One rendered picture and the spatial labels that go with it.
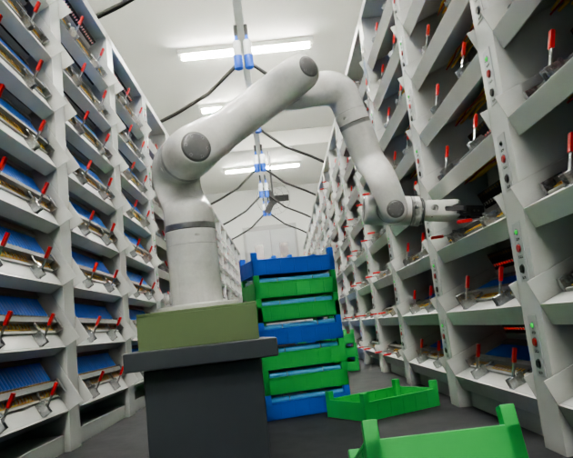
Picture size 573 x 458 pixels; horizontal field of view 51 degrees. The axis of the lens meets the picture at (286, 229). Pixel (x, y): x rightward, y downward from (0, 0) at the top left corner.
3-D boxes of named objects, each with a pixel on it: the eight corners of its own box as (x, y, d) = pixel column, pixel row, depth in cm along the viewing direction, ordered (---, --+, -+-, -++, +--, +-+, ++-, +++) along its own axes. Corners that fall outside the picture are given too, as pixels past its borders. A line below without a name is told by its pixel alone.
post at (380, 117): (411, 385, 251) (359, 11, 278) (407, 383, 261) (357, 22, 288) (458, 380, 252) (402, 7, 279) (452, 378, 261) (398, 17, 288)
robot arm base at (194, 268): (147, 313, 132) (140, 231, 135) (167, 313, 151) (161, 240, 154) (233, 303, 132) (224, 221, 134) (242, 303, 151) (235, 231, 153)
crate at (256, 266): (253, 275, 204) (251, 252, 205) (240, 282, 223) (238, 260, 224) (335, 269, 213) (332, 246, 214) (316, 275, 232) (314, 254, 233)
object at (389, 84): (404, 49, 211) (384, 17, 213) (377, 111, 271) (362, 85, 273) (453, 24, 212) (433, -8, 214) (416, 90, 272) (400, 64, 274)
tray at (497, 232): (517, 234, 130) (494, 197, 131) (443, 263, 189) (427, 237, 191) (595, 191, 131) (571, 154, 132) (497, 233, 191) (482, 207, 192)
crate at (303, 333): (260, 347, 200) (257, 323, 202) (246, 347, 219) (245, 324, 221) (343, 337, 209) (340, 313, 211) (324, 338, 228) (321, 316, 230)
